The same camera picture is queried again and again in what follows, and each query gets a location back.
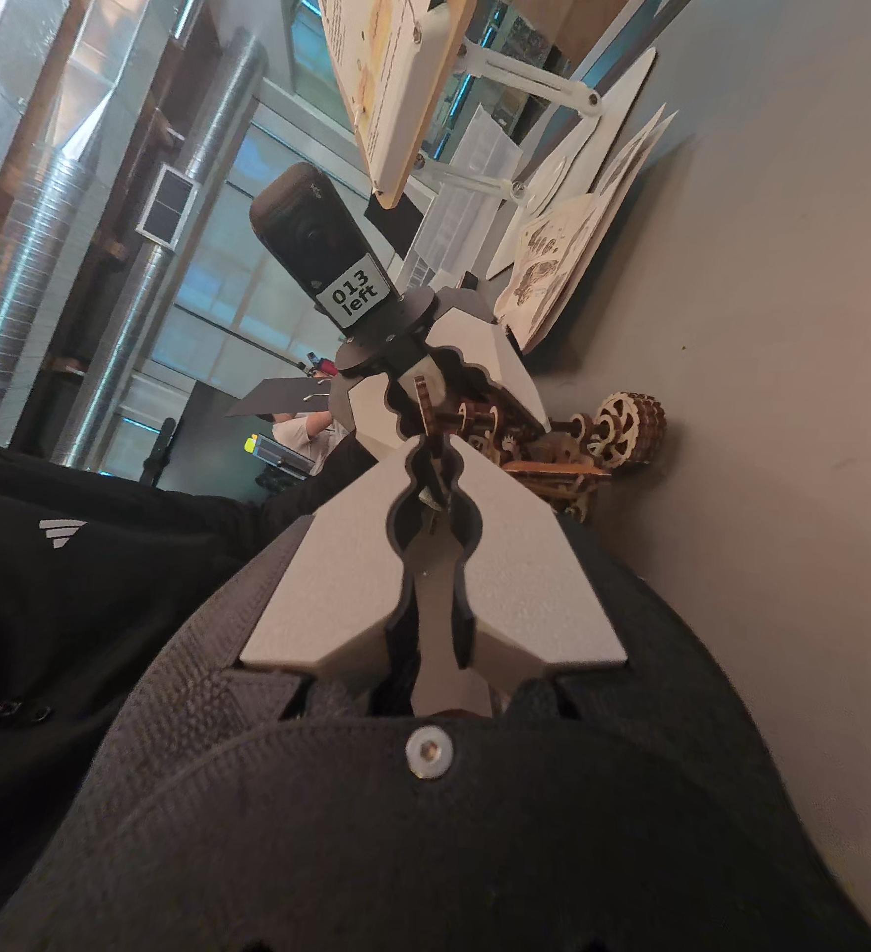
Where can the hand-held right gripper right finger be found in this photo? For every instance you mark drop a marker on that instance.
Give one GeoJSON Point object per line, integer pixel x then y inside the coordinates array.
{"type": "Point", "coordinates": [547, 595]}

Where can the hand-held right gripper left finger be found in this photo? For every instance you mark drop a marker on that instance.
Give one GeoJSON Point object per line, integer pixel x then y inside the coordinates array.
{"type": "Point", "coordinates": [331, 587]}

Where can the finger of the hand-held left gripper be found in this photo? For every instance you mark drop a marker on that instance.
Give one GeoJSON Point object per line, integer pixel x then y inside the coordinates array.
{"type": "Point", "coordinates": [372, 409]}
{"type": "Point", "coordinates": [502, 357]}

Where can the wooden wheel disc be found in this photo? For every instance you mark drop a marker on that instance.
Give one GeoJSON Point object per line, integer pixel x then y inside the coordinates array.
{"type": "Point", "coordinates": [422, 405]}

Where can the wooden buggy model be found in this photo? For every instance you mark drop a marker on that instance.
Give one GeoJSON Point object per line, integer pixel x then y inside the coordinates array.
{"type": "Point", "coordinates": [547, 454]}

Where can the thick wooden wheel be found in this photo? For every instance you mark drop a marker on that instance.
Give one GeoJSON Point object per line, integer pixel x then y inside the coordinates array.
{"type": "Point", "coordinates": [633, 424]}

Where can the instruction booklet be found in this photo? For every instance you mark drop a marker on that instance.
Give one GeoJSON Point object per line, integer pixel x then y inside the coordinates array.
{"type": "Point", "coordinates": [554, 282]}

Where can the clear plastic drawer cabinet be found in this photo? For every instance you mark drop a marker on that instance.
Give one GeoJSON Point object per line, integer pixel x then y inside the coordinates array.
{"type": "Point", "coordinates": [473, 149]}

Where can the white book stand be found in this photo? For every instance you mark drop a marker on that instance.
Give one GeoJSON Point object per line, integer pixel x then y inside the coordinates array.
{"type": "Point", "coordinates": [584, 149]}

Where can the person's black clothing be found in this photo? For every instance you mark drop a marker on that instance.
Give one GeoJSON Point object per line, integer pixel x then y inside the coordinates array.
{"type": "Point", "coordinates": [71, 595]}

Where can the wall vent grille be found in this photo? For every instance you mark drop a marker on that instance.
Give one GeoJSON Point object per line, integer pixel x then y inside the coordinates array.
{"type": "Point", "coordinates": [166, 204]}

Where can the silver ventilation duct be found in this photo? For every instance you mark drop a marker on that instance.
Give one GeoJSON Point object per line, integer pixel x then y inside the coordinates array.
{"type": "Point", "coordinates": [26, 297]}
{"type": "Point", "coordinates": [130, 335]}

